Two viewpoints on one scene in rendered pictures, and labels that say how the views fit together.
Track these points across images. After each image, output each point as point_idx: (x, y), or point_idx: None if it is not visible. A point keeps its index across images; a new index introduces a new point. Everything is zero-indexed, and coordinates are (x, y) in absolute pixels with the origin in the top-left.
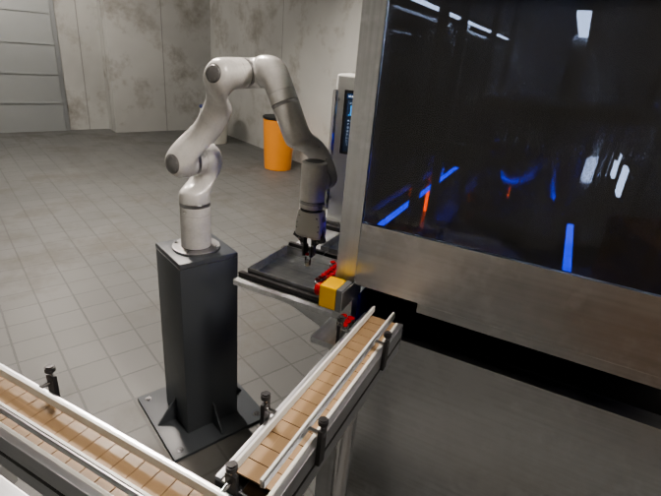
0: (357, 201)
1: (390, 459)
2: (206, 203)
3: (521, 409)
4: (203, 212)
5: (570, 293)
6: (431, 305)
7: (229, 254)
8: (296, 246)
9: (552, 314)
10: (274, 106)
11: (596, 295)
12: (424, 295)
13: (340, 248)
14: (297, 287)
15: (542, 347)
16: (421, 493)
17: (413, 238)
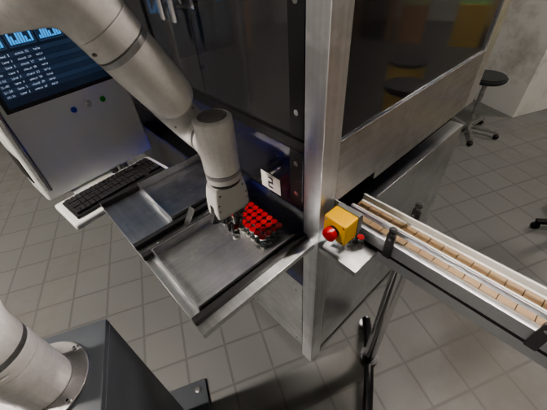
0: (338, 121)
1: (353, 281)
2: (20, 324)
3: (413, 179)
4: (31, 338)
5: (444, 88)
6: (382, 164)
7: (105, 331)
8: (147, 242)
9: (435, 109)
10: (126, 57)
11: (452, 80)
12: (379, 161)
13: (323, 183)
14: (262, 262)
15: (426, 135)
16: (367, 275)
17: (377, 120)
